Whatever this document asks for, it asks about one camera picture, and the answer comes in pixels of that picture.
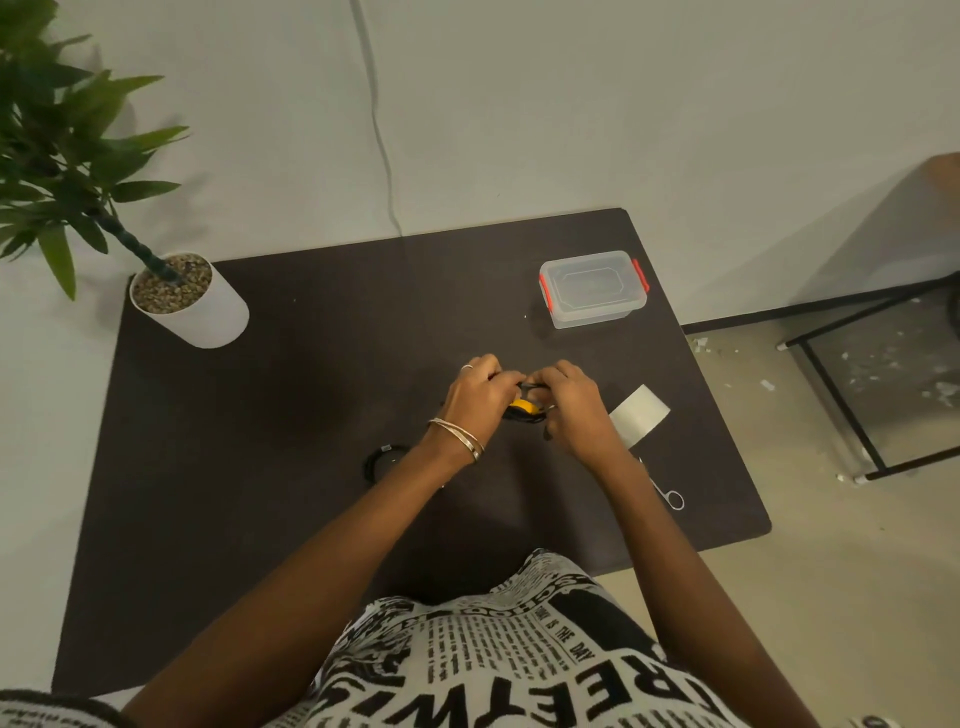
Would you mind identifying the yellow and black tape measure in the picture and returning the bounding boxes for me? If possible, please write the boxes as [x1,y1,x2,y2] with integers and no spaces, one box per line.
[507,381,556,426]

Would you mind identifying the person's right hand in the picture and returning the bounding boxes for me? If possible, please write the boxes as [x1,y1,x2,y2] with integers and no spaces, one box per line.
[527,360,625,463]

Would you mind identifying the white plant pot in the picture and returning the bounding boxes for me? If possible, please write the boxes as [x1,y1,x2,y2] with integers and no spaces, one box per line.
[129,252,250,351]

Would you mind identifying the person's left hand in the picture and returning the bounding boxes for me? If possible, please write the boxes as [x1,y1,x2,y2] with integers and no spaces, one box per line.
[442,354,525,451]

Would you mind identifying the person's left forearm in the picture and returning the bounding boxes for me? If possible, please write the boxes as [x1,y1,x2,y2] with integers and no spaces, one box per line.
[120,423,481,728]

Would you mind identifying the silver bracelets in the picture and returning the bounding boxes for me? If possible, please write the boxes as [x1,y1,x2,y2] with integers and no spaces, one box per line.
[427,417,487,465]

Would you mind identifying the clear plastic box red clips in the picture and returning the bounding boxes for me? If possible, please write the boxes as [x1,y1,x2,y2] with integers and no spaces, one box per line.
[538,250,651,330]

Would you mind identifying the black metal frame table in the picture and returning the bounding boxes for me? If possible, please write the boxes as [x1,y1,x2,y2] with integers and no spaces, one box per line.
[776,153,960,487]

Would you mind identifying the black tape roll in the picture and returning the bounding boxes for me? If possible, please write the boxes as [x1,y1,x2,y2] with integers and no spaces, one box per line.
[363,444,415,489]

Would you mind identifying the green artificial plant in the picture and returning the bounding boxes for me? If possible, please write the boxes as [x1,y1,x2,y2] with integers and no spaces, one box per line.
[0,0,190,303]

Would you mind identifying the black and white print garment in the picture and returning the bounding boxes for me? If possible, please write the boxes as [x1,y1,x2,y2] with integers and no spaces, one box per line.
[0,549,901,728]

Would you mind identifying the white tape roll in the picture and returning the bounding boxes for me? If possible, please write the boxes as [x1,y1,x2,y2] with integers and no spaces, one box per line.
[608,384,672,451]

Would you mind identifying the person's right forearm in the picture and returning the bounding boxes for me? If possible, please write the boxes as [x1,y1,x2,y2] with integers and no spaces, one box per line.
[588,442,822,728]

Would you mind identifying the silver scissors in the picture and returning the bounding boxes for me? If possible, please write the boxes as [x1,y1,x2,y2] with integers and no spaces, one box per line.
[637,454,687,512]

